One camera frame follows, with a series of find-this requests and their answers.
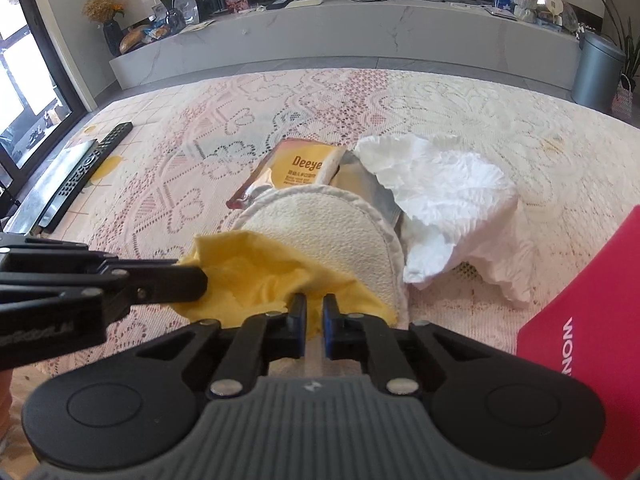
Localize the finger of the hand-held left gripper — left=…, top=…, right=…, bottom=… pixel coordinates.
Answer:
left=0, top=238, right=209, bottom=322

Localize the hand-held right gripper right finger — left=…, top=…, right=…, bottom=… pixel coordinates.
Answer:
left=323, top=294, right=501, bottom=397

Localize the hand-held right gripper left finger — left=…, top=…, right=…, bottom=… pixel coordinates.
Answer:
left=135, top=294, right=307, bottom=398

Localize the yellow cloth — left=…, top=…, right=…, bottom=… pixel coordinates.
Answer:
left=175, top=230, right=401, bottom=342

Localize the cream round terry pad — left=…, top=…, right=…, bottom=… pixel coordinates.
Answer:
left=232, top=184, right=407, bottom=328

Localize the black remote control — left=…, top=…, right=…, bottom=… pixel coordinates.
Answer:
left=37, top=121, right=135, bottom=234

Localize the flat foil packet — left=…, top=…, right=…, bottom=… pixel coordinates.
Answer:
left=226, top=138, right=402, bottom=226

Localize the golden oval ornament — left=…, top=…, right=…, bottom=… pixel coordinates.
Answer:
left=120, top=25, right=152, bottom=54

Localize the black framed glass door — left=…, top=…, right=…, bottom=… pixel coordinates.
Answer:
left=0, top=0, right=99, bottom=202

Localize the red tin box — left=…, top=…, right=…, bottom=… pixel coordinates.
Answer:
left=516, top=205, right=640, bottom=480

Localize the vase with yellow flowers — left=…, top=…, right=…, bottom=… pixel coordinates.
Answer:
left=82, top=0, right=126, bottom=57

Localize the white marble television console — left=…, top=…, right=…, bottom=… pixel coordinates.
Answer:
left=109, top=0, right=584, bottom=94

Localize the grey blue trash can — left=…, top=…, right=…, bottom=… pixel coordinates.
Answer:
left=571, top=31, right=627, bottom=110

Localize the woven basket bag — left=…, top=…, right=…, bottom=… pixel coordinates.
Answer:
left=614, top=74, right=640, bottom=121

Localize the long leaf potted plant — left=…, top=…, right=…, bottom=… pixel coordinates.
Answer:
left=597, top=0, right=640, bottom=82

